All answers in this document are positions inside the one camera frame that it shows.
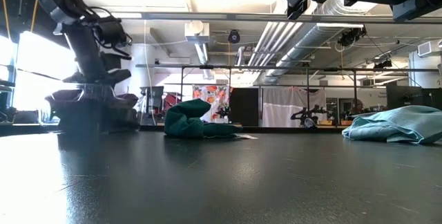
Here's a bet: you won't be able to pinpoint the black metal rack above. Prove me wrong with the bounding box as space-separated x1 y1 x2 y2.
136 64 442 128

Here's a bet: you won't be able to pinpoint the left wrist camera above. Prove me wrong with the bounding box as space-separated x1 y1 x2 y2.
93 16 134 61

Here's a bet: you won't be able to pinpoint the dark room monitor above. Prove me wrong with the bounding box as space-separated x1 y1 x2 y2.
385 84 442 111

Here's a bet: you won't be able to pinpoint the red chair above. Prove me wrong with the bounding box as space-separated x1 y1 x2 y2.
162 92 186 116

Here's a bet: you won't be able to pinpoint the clear plastic basket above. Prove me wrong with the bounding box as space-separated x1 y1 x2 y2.
44 84 148 135

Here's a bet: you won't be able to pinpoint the black round ceiling camera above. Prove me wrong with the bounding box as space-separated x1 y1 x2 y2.
227 29 242 44

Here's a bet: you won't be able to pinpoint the bright window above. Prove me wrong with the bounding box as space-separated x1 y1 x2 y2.
0 30 82 121

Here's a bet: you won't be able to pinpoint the black track light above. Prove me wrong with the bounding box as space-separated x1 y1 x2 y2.
337 26 367 48
372 59 394 70

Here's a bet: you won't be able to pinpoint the white ceiling box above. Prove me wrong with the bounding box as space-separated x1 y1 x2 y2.
184 20 211 44

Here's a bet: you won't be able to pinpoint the yellow hanging cable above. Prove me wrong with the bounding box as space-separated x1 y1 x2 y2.
30 0 39 33
0 0 12 41

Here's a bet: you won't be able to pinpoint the black room panel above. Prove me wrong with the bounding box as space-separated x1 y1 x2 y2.
229 87 260 127

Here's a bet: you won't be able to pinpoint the floral poster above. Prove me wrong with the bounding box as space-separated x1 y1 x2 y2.
192 84 231 123

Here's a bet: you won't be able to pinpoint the silver ventilation duct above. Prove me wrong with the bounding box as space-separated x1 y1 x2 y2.
269 0 381 73

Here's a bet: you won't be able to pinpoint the dark green towel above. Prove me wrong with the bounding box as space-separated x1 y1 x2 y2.
163 98 258 140

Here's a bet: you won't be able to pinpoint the light blue towel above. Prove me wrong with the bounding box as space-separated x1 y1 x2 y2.
341 104 442 145

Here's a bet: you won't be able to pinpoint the white wall vent unit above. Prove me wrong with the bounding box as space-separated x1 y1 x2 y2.
416 39 442 58

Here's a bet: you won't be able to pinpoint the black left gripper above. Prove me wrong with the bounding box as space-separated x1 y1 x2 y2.
62 18 133 86

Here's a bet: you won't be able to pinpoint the white ceiling pipes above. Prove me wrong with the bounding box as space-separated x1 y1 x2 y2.
247 19 318 68

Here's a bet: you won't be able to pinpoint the white curtain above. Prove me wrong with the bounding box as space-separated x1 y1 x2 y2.
261 86 327 128

